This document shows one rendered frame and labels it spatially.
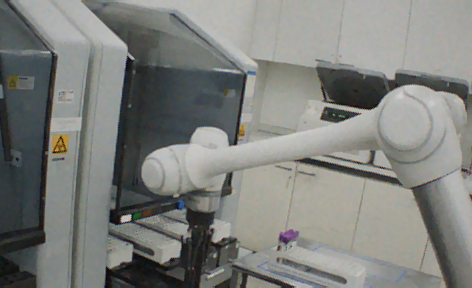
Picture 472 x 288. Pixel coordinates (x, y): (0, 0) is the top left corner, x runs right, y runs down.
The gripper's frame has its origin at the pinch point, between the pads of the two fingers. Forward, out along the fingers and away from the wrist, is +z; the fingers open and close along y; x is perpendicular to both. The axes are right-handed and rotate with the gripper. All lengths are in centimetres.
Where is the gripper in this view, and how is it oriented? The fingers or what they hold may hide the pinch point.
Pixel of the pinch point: (192, 277)
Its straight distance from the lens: 143.2
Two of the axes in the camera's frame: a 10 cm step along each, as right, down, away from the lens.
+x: 8.5, 1.9, -4.9
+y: -5.1, 0.6, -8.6
